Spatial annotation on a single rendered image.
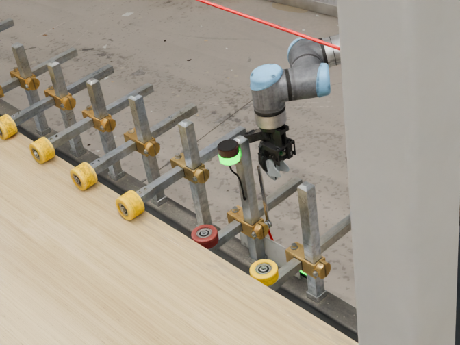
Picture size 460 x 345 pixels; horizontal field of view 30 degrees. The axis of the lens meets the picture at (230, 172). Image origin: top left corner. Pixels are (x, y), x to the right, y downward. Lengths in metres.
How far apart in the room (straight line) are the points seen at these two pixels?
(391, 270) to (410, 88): 0.13
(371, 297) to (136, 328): 1.81
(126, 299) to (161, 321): 0.14
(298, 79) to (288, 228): 1.68
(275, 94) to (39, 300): 0.88
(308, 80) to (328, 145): 2.10
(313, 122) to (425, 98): 4.17
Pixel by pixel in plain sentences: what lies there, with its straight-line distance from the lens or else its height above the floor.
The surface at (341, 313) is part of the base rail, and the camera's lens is 2.56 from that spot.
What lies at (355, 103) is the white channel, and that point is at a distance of 0.47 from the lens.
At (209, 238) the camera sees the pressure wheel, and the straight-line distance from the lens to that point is 2.54.
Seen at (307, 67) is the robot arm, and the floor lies 1.37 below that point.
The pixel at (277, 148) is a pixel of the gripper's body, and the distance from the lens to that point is 2.45.
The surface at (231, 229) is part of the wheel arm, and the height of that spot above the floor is 0.86.
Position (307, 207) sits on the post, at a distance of 2.36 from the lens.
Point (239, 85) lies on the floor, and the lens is 5.03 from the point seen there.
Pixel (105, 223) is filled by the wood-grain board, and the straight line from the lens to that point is 2.70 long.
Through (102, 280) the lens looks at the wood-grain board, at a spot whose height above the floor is 0.90.
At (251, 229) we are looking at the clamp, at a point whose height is 0.86.
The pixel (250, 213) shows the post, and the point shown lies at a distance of 2.59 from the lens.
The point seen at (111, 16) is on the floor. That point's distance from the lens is 6.14.
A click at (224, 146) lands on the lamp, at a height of 1.18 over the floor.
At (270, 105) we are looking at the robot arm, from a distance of 2.36.
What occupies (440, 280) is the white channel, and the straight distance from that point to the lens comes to 0.55.
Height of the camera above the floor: 2.55
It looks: 36 degrees down
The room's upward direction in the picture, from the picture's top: 9 degrees counter-clockwise
